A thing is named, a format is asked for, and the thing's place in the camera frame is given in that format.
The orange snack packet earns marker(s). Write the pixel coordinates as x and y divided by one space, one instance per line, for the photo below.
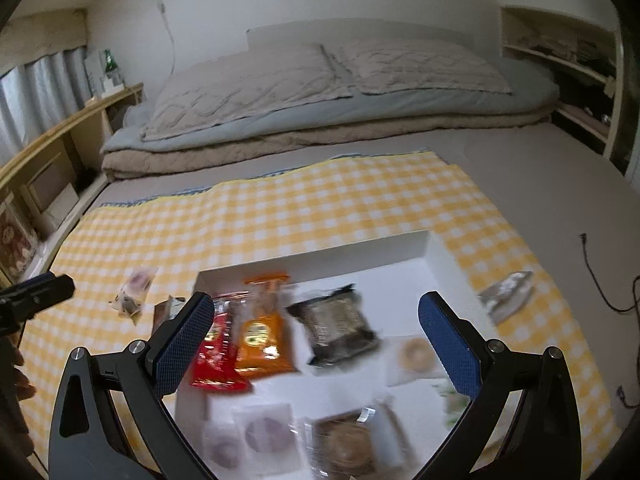
262 332

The folded grey beige duvet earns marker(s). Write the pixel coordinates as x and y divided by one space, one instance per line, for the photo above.
325 130

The beige wooden frame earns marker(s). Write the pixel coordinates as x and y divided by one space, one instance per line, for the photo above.
50 190

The person's left hand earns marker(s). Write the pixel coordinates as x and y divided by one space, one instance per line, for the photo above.
17 375

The clear brown pastry packet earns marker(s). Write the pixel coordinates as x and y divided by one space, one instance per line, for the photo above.
350 442

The yellow checked mat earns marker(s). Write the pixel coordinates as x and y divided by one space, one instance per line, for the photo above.
275 215

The green glass bottle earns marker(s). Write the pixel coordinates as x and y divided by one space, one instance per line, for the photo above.
111 65

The large beige quilted pillow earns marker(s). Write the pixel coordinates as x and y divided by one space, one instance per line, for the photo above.
240 90

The grey curtain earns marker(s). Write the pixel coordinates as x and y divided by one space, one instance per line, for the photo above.
35 95

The white translucent pastry packet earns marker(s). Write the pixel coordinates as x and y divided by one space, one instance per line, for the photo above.
415 355

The purple round pastry packet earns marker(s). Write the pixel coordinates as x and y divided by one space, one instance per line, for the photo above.
222 447
265 430

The pink disc snack packet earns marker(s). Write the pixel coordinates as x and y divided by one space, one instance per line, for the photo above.
140 281

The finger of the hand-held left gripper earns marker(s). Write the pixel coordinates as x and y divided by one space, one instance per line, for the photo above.
50 292

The small beige quilted pillow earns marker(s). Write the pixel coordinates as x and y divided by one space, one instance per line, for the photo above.
420 67

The red snack packet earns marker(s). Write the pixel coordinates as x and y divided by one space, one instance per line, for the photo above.
215 360

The silver white snack packet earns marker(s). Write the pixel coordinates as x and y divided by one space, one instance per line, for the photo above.
507 292

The lace patterned picture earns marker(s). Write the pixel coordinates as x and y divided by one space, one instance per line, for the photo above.
15 240

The tall wooden wall shelf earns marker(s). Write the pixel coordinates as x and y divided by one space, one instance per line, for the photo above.
565 60

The white cardboard box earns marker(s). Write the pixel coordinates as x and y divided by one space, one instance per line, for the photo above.
390 280

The long wooden shelf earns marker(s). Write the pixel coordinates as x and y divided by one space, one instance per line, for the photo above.
60 130

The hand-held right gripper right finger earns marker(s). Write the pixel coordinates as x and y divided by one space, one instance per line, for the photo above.
450 345

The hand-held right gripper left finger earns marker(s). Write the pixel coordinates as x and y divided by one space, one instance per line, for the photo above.
180 342

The green dotted clear packet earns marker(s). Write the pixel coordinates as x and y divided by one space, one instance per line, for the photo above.
454 400

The reddish brown snack packet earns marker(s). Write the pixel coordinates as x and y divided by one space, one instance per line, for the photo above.
162 312

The dark brown snack packet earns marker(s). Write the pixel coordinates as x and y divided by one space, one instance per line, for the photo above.
335 327

